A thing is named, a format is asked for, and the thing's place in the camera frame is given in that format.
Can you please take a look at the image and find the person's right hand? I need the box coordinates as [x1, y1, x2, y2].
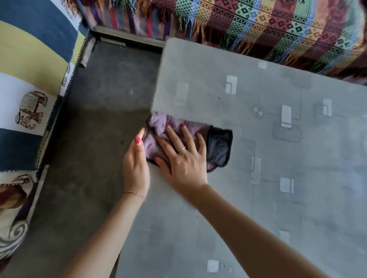
[153, 122, 208, 199]

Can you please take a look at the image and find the person's left hand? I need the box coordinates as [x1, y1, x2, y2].
[122, 127, 151, 199]

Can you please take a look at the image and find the mauve cleaning cloth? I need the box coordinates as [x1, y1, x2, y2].
[142, 112, 233, 172]

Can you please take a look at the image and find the person's right forearm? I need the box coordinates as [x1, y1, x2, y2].
[186, 184, 330, 278]

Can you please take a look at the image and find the person's left forearm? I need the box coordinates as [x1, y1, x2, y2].
[62, 193, 145, 278]

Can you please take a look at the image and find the grey table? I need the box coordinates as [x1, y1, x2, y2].
[116, 37, 367, 278]

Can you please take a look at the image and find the brown sofa with cream carving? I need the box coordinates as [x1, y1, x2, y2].
[0, 165, 49, 267]
[83, 25, 167, 48]

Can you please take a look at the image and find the colourful striped woven sofa throw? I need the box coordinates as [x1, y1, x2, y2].
[62, 0, 367, 78]

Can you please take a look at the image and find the blue yellow white striped blanket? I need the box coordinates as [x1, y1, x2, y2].
[0, 0, 89, 172]

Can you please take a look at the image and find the red string bracelet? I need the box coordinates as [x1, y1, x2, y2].
[122, 190, 146, 202]

